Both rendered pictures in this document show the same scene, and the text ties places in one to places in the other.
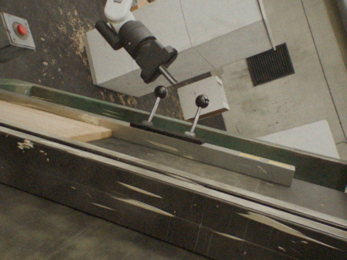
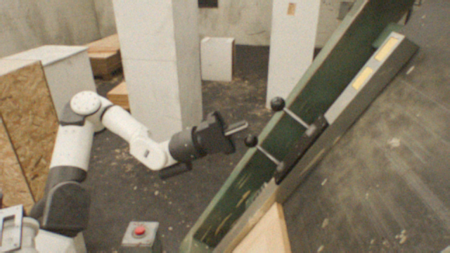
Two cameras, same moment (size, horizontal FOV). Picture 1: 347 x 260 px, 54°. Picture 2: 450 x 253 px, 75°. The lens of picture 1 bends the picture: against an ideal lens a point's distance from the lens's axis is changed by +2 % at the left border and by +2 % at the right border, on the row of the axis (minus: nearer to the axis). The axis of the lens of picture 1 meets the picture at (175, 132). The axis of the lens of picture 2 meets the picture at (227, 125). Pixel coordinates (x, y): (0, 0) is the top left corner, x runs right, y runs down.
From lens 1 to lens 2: 28 cm
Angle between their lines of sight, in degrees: 8
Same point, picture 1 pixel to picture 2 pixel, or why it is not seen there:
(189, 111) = (224, 74)
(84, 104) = (224, 201)
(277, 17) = not seen: outside the picture
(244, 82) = (211, 14)
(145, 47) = (201, 143)
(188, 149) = (328, 138)
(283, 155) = (354, 29)
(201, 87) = (207, 57)
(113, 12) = (157, 161)
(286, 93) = not seen: outside the picture
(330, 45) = not seen: outside the picture
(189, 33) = (163, 59)
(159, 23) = (146, 83)
